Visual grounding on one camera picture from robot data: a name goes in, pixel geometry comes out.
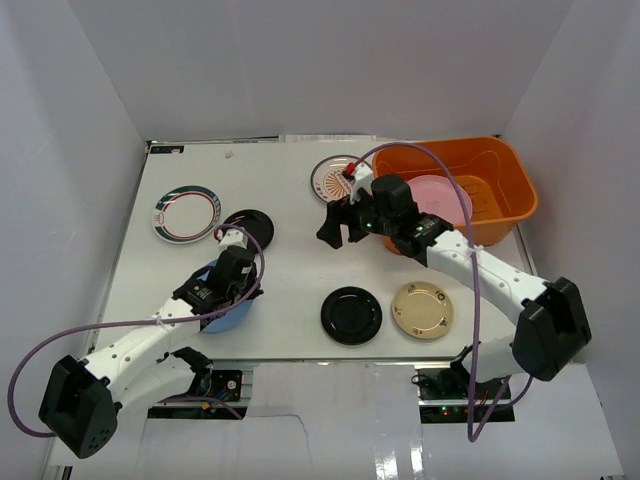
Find white plate orange sunburst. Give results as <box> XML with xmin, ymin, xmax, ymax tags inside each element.
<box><xmin>310</xmin><ymin>155</ymin><xmax>358</xmax><ymax>203</ymax></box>

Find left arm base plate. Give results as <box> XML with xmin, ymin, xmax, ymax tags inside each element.
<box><xmin>159</xmin><ymin>368</ymin><xmax>244</xmax><ymax>406</ymax></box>

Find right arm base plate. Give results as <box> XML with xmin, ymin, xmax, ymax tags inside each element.
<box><xmin>411</xmin><ymin>365</ymin><xmax>504</xmax><ymax>402</ymax></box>

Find white plate green rim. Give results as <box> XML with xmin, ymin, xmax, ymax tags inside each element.
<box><xmin>151</xmin><ymin>185</ymin><xmax>222</xmax><ymax>245</ymax></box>

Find orange plastic bin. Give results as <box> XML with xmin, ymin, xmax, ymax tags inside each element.
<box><xmin>372</xmin><ymin>136</ymin><xmax>538</xmax><ymax>246</ymax></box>

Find blue plate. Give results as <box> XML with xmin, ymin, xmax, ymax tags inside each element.
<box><xmin>192</xmin><ymin>260</ymin><xmax>253</xmax><ymax>334</ymax></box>

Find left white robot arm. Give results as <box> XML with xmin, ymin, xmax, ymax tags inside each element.
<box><xmin>38</xmin><ymin>246</ymin><xmax>262</xmax><ymax>459</ymax></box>

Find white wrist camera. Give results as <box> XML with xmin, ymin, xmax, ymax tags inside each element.
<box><xmin>343</xmin><ymin>161</ymin><xmax>373</xmax><ymax>205</ymax></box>
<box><xmin>214</xmin><ymin>228</ymin><xmax>248</xmax><ymax>252</ymax></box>

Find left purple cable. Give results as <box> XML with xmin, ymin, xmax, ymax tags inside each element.
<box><xmin>8</xmin><ymin>224</ymin><xmax>266</xmax><ymax>439</ymax></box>

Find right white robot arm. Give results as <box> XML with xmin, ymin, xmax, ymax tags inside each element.
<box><xmin>316</xmin><ymin>175</ymin><xmax>592</xmax><ymax>399</ymax></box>

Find pink plate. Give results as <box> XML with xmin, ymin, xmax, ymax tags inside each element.
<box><xmin>407</xmin><ymin>175</ymin><xmax>465</xmax><ymax>225</ymax></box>

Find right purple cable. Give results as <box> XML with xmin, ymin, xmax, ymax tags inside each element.
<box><xmin>355</xmin><ymin>142</ymin><xmax>533</xmax><ymax>444</ymax></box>

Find beige gold-rimmed plate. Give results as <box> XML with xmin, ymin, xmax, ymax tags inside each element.
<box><xmin>391</xmin><ymin>281</ymin><xmax>455</xmax><ymax>340</ymax></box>

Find white paper sheets at back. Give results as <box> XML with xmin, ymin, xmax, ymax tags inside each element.
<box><xmin>279</xmin><ymin>134</ymin><xmax>377</xmax><ymax>143</ymax></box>

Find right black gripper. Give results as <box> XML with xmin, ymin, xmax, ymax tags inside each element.
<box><xmin>317</xmin><ymin>184</ymin><xmax>397</xmax><ymax>250</ymax></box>

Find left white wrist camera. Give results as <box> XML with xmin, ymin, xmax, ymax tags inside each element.
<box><xmin>214</xmin><ymin>228</ymin><xmax>248</xmax><ymax>252</ymax></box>

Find black plate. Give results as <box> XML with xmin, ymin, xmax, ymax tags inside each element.
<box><xmin>224</xmin><ymin>209</ymin><xmax>275</xmax><ymax>250</ymax></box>
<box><xmin>320</xmin><ymin>286</ymin><xmax>383</xmax><ymax>346</ymax></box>

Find purple cable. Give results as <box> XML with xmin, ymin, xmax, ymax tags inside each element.
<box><xmin>8</xmin><ymin>224</ymin><xmax>266</xmax><ymax>439</ymax></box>
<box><xmin>355</xmin><ymin>142</ymin><xmax>533</xmax><ymax>444</ymax></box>

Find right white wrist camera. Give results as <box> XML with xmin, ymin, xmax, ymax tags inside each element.
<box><xmin>343</xmin><ymin>161</ymin><xmax>373</xmax><ymax>205</ymax></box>

